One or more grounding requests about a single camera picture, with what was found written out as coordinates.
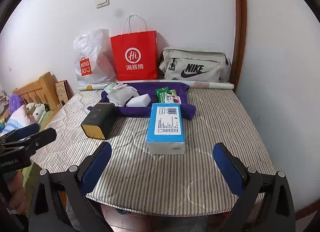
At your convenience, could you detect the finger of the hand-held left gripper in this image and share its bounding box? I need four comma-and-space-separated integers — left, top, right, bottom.
0, 122, 40, 143
0, 127, 57, 152

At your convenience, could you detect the purple plush toy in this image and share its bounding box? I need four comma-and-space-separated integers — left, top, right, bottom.
9, 94, 24, 112

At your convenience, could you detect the striped quilted mattress pad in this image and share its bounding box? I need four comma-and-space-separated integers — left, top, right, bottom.
31, 87, 277, 216

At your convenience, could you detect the white spotted plush toy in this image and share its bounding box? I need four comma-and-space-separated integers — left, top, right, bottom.
24, 102, 49, 122

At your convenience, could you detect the rolled white paper poster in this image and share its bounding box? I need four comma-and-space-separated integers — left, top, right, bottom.
77, 80, 234, 91

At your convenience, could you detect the green tissue packet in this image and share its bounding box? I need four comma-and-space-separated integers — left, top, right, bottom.
155, 86, 171, 103

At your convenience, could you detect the red paper shopping bag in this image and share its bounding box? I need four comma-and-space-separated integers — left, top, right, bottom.
110, 15, 158, 82

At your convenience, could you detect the white plastic shopping bag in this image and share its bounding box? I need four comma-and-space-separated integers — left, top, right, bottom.
73, 29, 118, 86

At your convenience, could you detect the wooden headboard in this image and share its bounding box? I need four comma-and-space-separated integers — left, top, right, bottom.
12, 72, 62, 112

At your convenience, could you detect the purple towel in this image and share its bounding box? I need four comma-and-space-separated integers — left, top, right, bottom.
100, 82, 196, 120

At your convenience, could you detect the green bedding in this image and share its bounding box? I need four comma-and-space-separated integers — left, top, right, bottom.
21, 159, 35, 185

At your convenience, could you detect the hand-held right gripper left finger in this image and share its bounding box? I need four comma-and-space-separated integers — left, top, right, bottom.
28, 141, 113, 232

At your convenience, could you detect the person's left hand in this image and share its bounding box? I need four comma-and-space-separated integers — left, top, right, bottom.
5, 172, 27, 214

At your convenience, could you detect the dark green box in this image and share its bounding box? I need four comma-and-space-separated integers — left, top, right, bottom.
80, 103, 117, 140

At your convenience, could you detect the pink blue striped pillow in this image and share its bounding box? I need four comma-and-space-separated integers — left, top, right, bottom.
0, 108, 32, 135

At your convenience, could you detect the white fabric pouch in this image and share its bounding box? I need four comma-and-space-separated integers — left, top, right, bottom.
107, 85, 139, 106

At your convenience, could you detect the blue tissue pack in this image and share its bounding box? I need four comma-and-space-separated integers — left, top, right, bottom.
146, 103, 187, 155

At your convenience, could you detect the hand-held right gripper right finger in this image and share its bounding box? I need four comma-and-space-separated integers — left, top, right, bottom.
212, 142, 296, 232

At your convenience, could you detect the beige waist bag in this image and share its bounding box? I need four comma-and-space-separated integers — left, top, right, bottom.
159, 47, 232, 83

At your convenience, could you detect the brown wooden door frame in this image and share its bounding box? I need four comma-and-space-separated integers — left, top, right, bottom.
229, 0, 248, 90

